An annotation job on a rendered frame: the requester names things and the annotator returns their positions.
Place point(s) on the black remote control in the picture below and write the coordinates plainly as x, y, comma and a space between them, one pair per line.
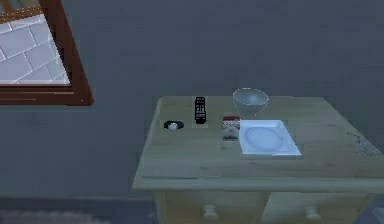
200, 110

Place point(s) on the black and white wristwatch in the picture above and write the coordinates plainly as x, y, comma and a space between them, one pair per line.
173, 125

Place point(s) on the red and white small box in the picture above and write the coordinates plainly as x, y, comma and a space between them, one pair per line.
231, 127

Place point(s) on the pale wooden chest of drawers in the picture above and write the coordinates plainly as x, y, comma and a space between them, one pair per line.
213, 166

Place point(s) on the grey bowl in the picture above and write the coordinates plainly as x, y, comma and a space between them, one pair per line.
250, 100

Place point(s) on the white square plate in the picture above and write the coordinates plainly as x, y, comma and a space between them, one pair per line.
266, 138

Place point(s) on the brown framed window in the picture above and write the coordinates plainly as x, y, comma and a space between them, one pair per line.
50, 50

